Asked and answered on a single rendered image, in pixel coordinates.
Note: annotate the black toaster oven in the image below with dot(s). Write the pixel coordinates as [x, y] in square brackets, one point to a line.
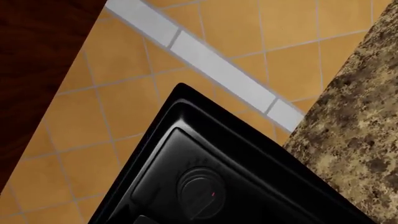
[199, 130]

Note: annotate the black round oven knob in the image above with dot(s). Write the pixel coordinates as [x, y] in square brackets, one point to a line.
[200, 191]

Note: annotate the dark wooden wall cabinet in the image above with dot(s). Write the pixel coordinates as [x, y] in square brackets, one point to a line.
[37, 58]

